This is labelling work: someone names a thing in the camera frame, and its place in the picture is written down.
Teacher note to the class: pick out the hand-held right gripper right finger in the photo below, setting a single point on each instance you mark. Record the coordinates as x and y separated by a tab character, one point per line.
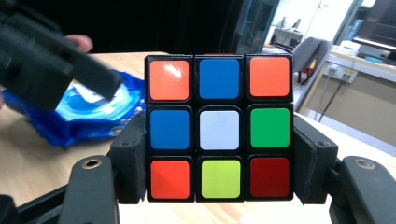
311	161

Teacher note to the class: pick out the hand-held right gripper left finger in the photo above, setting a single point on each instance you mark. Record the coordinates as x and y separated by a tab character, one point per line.
130	161

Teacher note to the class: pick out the multicoloured puzzle cube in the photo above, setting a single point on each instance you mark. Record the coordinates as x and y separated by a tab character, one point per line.
219	130

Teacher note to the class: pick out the blue snack bag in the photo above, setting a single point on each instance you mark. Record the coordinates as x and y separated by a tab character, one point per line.
81	124

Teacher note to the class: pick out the light wooden desk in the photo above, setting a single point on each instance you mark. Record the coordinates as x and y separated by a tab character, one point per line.
367	102

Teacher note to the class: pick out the grey office chair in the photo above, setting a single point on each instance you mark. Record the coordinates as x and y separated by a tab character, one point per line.
311	53

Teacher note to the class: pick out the white box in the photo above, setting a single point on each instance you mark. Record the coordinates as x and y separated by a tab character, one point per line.
348	48

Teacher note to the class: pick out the distant desk with monitors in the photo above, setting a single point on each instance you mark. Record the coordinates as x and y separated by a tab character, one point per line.
286	32

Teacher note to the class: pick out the dark glass-front cabinet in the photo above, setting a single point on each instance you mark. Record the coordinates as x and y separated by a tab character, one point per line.
255	25

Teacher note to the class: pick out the dark monitor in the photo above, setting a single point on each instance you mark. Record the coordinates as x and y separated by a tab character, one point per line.
379	21

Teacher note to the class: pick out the white wall outlet strip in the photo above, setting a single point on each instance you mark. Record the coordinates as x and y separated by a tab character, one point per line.
341	73

